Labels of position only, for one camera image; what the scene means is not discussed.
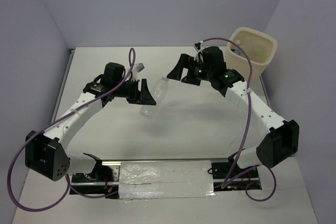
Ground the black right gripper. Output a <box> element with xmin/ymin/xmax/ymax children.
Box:
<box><xmin>166</xmin><ymin>53</ymin><xmax>213</xmax><ymax>86</ymax></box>

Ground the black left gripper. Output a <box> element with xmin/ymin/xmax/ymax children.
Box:
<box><xmin>114</xmin><ymin>79</ymin><xmax>157</xmax><ymax>106</ymax></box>

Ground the clear bottle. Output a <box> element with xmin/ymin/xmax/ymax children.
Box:
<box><xmin>139</xmin><ymin>77</ymin><xmax>169</xmax><ymax>119</ymax></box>

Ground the blue label Pocari bottle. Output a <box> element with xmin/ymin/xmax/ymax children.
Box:
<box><xmin>231</xmin><ymin>40</ymin><xmax>242</xmax><ymax>56</ymax></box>

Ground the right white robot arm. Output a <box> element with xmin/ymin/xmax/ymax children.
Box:
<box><xmin>167</xmin><ymin>47</ymin><xmax>299</xmax><ymax>177</ymax></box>

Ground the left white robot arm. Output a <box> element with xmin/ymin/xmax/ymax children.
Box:
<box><xmin>25</xmin><ymin>62</ymin><xmax>156</xmax><ymax>182</ymax></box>

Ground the white foil cover sheet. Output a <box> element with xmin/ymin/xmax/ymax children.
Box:
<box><xmin>118</xmin><ymin>161</ymin><xmax>215</xmax><ymax>199</ymax></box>

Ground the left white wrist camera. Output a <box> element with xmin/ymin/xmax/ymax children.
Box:
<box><xmin>130</xmin><ymin>63</ymin><xmax>145</xmax><ymax>79</ymax></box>

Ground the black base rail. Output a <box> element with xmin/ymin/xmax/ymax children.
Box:
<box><xmin>69</xmin><ymin>158</ymin><xmax>261</xmax><ymax>199</ymax></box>

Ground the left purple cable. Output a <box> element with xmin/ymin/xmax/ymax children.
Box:
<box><xmin>6</xmin><ymin>48</ymin><xmax>136</xmax><ymax>212</ymax></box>

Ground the purple cable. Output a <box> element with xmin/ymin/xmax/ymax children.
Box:
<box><xmin>6</xmin><ymin>48</ymin><xmax>136</xmax><ymax>212</ymax></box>
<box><xmin>202</xmin><ymin>37</ymin><xmax>277</xmax><ymax>202</ymax></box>

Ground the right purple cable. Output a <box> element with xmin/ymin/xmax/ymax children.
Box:
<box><xmin>202</xmin><ymin>37</ymin><xmax>277</xmax><ymax>202</ymax></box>

